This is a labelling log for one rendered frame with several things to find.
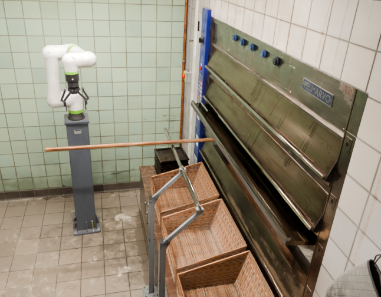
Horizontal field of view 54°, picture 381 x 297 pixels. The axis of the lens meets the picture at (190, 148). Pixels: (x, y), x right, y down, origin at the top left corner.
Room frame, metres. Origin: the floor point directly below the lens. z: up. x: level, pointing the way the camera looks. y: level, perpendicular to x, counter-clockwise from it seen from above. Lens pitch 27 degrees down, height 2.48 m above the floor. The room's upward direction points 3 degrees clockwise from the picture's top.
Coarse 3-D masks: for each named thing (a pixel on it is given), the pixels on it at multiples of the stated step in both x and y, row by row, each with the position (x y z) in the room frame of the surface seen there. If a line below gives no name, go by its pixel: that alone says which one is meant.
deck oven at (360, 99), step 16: (208, 80) 3.07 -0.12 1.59; (368, 96) 1.24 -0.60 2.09; (352, 112) 1.30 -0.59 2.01; (352, 128) 1.27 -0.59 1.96; (352, 144) 1.25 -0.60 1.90; (224, 160) 2.51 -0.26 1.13; (336, 176) 1.29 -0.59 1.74; (336, 192) 1.27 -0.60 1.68; (256, 208) 1.89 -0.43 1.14; (336, 208) 1.24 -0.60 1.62; (320, 224) 1.31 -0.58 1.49; (320, 240) 1.28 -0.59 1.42; (320, 256) 1.26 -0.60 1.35; (304, 288) 1.30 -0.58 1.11
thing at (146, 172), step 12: (144, 168) 3.27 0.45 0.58; (144, 180) 3.04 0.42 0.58; (144, 192) 2.86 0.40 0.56; (144, 204) 2.79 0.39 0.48; (144, 216) 2.92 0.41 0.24; (156, 216) 2.49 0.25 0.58; (156, 228) 2.34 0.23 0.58; (156, 240) 2.19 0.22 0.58; (156, 252) 2.21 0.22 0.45; (156, 264) 2.20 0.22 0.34; (168, 264) 1.95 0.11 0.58; (240, 264) 1.99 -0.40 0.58; (156, 276) 2.21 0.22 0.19; (168, 276) 1.84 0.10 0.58; (168, 288) 1.74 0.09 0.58
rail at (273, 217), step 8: (200, 112) 2.73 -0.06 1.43; (216, 136) 2.29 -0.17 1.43; (224, 144) 2.17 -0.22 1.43; (232, 160) 1.97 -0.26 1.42; (240, 168) 1.87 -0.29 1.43; (248, 184) 1.71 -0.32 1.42; (256, 192) 1.62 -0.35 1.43; (264, 200) 1.55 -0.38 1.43; (264, 208) 1.50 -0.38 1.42; (272, 216) 1.42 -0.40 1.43; (280, 224) 1.37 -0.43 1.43; (288, 240) 1.28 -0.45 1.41
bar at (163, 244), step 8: (168, 136) 2.80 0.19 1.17; (176, 152) 2.52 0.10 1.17; (176, 160) 2.41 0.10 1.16; (184, 168) 2.28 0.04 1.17; (176, 176) 2.26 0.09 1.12; (184, 176) 2.17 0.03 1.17; (168, 184) 2.24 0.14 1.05; (160, 192) 2.23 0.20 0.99; (192, 192) 1.98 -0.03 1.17; (152, 200) 2.20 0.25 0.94; (152, 208) 2.20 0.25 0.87; (200, 208) 1.81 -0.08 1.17; (152, 216) 2.20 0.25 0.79; (192, 216) 1.80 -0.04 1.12; (152, 224) 2.20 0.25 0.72; (184, 224) 1.79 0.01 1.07; (152, 232) 2.20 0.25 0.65; (176, 232) 1.77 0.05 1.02; (152, 240) 2.20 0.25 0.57; (160, 240) 1.76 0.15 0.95; (168, 240) 1.76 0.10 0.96; (152, 248) 2.20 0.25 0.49; (160, 248) 1.74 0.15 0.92; (152, 256) 2.20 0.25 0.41; (160, 256) 1.74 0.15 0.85; (152, 264) 2.20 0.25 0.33; (160, 264) 1.74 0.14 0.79; (152, 272) 2.21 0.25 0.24; (160, 272) 1.74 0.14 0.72; (152, 280) 2.21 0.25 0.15; (160, 280) 1.74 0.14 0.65; (144, 288) 2.25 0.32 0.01; (152, 288) 2.21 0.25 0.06; (160, 288) 1.74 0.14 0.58; (144, 296) 2.17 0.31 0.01; (152, 296) 2.17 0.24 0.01; (160, 296) 1.74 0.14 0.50
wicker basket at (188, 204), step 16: (160, 176) 2.88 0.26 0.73; (192, 176) 2.96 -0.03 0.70; (208, 176) 2.73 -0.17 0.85; (176, 192) 2.85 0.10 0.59; (208, 192) 2.62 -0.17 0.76; (160, 208) 2.59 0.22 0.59; (176, 208) 2.37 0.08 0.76; (208, 208) 2.51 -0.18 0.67; (160, 224) 2.34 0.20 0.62; (192, 224) 2.40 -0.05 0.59
